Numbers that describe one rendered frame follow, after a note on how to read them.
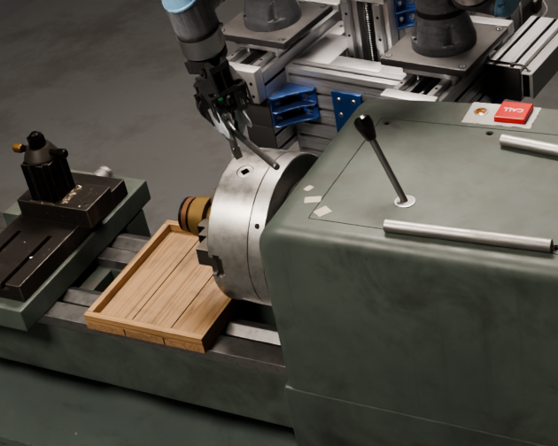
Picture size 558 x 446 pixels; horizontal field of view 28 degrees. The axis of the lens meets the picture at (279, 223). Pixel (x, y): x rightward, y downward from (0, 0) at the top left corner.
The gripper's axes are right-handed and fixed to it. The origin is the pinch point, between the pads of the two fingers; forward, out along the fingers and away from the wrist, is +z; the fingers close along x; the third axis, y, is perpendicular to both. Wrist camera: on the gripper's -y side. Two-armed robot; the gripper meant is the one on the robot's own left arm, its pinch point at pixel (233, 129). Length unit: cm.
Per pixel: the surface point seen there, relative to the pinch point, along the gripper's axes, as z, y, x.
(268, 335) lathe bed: 49, 5, -10
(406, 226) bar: 6.3, 36.0, 13.6
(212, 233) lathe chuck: 18.8, 1.3, -11.5
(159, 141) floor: 171, -226, 17
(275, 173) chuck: 13.3, 1.3, 4.2
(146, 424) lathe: 79, -16, -42
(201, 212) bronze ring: 25.1, -12.1, -9.8
